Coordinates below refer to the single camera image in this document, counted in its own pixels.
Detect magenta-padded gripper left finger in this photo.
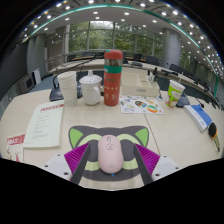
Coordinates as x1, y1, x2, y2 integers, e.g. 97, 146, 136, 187
43, 142, 92, 186

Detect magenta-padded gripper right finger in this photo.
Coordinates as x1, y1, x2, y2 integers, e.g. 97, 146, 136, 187
132, 143, 182, 187

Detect pink computer mouse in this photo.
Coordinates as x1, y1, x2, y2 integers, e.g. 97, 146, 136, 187
97, 134, 125, 175

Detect cat-face mouse pad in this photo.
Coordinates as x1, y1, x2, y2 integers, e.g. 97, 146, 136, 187
68, 125, 150, 183

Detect white printed paper sheet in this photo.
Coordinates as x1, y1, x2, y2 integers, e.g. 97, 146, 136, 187
22, 99, 65, 149

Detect red and white leaflet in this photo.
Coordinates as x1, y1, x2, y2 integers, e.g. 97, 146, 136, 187
5, 132, 26, 163

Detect blue and white box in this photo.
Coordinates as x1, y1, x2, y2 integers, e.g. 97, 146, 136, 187
183, 104, 214, 134

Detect colourful sticker sheet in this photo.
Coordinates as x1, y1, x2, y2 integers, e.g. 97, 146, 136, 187
119, 94, 166, 116

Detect black handheld microphone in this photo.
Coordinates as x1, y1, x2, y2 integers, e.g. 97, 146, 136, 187
207, 121, 222, 153

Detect black conference microphone unit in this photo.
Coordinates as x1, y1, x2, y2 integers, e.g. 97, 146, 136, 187
49, 59, 83, 102
175, 92, 205, 109

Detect green-printed paper drink cup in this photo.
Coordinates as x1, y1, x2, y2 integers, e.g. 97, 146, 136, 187
165, 79, 186, 109

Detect white ribbed paper cup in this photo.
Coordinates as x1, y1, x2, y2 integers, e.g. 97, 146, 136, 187
56, 70, 79, 108

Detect white lidded ceramic mug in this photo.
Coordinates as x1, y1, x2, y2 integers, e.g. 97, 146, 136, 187
79, 69, 103, 107

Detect beige cardboard box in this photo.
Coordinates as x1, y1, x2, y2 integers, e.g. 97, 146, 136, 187
120, 68, 161, 98

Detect white floor-standing appliance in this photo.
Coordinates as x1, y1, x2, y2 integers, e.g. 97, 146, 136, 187
31, 68, 42, 86

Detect red bottle with green band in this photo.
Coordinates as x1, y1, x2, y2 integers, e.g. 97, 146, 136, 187
103, 49, 124, 107

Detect dark office chairs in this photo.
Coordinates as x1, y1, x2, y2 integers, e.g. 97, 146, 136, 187
69, 49, 221, 101

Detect ceiling lights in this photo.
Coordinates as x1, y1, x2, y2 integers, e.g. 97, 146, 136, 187
19, 0, 221, 74

